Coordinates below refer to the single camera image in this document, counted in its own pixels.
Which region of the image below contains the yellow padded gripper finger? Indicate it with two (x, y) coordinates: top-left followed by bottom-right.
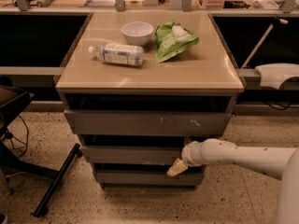
(166, 159), (188, 177)

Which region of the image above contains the grey drawer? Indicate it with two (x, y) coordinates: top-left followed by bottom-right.
(93, 171), (204, 186)
(64, 110), (231, 136)
(82, 146), (182, 165)

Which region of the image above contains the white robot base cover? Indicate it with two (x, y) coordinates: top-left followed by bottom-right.
(255, 63), (299, 90)

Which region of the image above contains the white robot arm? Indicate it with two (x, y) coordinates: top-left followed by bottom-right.
(167, 138), (299, 224)

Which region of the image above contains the grey bottom drawer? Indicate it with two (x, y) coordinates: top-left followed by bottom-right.
(93, 171), (204, 186)

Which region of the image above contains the grey drawer cabinet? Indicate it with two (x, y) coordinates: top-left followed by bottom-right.
(54, 10), (247, 190)

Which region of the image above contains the grey top drawer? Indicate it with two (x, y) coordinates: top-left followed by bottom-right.
(64, 110), (231, 136)

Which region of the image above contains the green chip bag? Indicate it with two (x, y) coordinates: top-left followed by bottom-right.
(155, 21), (199, 63)

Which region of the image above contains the clear plastic water bottle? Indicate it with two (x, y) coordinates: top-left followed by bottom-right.
(88, 43), (144, 66)

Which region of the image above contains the white bowl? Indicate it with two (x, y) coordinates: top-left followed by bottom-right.
(121, 21), (153, 46)

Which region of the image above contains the white stick with tip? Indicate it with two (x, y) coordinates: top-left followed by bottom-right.
(240, 18), (289, 69)

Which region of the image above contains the black cart stand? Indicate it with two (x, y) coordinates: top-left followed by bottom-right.
(0, 85), (83, 217)

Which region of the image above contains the black floor cable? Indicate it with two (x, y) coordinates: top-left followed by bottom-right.
(3, 115), (30, 159)

